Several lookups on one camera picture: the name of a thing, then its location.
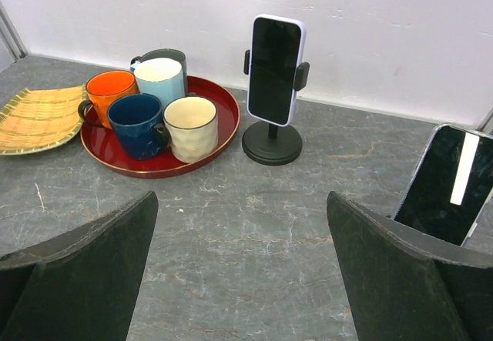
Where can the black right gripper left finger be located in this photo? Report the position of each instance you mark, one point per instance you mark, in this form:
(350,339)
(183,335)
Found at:
(82,284)

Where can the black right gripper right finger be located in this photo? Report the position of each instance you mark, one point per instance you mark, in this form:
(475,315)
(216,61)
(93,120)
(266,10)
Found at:
(403,284)

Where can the clear cased black phone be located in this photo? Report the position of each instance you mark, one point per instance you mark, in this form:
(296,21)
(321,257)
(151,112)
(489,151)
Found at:
(451,184)

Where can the black round-base phone stand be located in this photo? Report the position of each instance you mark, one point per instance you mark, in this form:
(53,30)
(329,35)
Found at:
(269,144)

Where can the lavender cased phone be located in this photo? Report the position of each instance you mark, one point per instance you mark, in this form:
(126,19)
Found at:
(276,52)

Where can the woven bamboo tray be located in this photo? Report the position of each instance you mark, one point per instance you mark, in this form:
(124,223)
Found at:
(39,120)

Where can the dark blue mug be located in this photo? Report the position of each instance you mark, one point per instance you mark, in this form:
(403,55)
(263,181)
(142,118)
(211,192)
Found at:
(137,120)

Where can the cream dimpled mug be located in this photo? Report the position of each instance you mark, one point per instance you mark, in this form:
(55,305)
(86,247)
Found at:
(192,123)

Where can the orange mug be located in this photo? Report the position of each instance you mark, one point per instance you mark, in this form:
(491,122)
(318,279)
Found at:
(103,90)

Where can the light blue mug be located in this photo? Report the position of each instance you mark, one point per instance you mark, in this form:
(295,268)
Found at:
(161,77)

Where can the dark grey mug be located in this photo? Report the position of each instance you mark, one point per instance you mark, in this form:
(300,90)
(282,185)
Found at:
(168,53)

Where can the right aluminium frame post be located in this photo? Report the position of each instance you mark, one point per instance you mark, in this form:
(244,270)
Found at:
(486,125)

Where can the aluminium frame post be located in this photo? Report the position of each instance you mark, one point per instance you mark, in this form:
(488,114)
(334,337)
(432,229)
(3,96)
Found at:
(11,38)
(486,125)

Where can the left aluminium frame post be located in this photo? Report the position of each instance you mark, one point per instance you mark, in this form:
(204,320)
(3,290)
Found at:
(11,38)

